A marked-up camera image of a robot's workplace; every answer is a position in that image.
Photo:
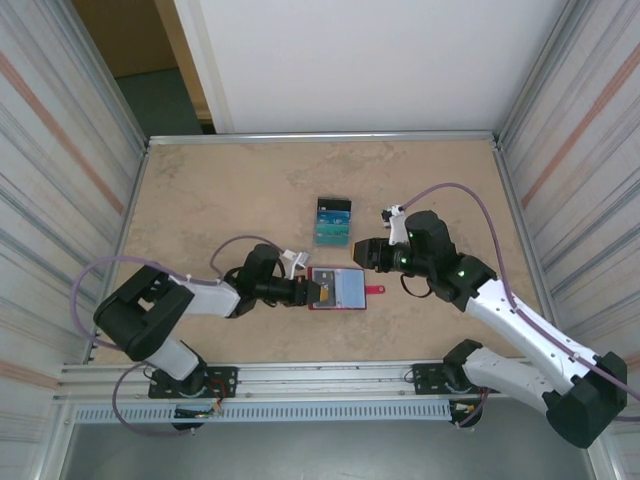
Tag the aluminium frame post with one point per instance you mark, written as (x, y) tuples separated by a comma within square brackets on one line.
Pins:
[(104, 75), (539, 75)]

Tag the red card holder wallet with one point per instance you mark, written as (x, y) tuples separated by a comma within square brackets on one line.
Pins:
[(350, 308)]

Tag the black Vip card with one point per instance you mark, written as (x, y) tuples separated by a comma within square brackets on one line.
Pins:
[(325, 275)]

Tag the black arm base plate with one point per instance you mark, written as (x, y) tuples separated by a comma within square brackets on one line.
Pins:
[(225, 375), (425, 372)]

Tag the aluminium table side rail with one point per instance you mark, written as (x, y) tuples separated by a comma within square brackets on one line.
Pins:
[(132, 200), (515, 200)]

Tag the translucent corrugated side panel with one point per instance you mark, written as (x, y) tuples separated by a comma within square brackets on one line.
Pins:
[(50, 150), (590, 150)]

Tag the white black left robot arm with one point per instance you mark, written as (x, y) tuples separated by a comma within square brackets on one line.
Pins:
[(210, 300)]

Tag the green VIP card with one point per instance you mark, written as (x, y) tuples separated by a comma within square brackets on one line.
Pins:
[(332, 235)]

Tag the blue VIP card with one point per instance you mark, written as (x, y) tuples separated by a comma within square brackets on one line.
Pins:
[(350, 290), (332, 218)]

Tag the clear acrylic card stand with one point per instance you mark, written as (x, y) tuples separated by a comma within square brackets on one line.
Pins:
[(332, 240)]

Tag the wooden door frame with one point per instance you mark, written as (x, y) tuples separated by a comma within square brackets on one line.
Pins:
[(192, 75)]

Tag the aluminium table end rail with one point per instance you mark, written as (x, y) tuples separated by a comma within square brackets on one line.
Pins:
[(320, 137)]

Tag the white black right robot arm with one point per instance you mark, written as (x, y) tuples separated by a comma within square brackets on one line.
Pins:
[(525, 325)]

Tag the grey metal shelf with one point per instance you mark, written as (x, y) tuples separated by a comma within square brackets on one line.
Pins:
[(320, 450)]

